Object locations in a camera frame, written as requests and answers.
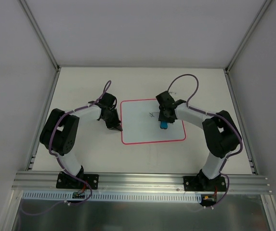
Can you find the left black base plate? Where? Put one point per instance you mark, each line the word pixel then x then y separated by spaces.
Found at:
pixel 65 181

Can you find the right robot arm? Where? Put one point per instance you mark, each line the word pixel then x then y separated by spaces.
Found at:
pixel 221 136

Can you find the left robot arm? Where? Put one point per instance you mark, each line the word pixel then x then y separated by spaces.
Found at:
pixel 60 130

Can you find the aluminium mounting rail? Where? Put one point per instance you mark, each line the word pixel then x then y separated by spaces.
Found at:
pixel 140 183

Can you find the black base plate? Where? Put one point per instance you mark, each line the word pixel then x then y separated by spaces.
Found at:
pixel 65 181
pixel 203 184

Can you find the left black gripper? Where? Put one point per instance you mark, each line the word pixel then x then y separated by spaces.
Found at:
pixel 112 119

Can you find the aluminium frame post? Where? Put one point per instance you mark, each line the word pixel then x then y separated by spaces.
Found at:
pixel 258 17
pixel 35 26

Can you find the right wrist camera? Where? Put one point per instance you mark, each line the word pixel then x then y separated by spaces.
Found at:
pixel 165 98

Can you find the white slotted cable duct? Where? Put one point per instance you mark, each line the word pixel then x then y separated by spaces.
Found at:
pixel 113 196

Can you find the left aluminium frame post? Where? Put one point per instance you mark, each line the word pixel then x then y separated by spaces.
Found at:
pixel 35 26

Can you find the right aluminium frame post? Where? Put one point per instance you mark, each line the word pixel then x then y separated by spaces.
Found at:
pixel 258 17

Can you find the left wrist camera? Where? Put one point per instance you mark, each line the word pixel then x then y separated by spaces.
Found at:
pixel 108 100

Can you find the blue whiteboard eraser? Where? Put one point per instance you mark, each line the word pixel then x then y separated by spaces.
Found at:
pixel 163 125

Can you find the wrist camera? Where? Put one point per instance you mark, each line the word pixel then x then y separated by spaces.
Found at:
pixel 165 98
pixel 108 100

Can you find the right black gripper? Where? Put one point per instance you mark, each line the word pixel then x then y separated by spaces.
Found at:
pixel 165 118

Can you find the pink-framed whiteboard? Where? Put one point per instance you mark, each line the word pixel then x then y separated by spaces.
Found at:
pixel 140 124

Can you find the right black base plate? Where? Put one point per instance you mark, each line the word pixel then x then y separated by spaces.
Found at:
pixel 203 184

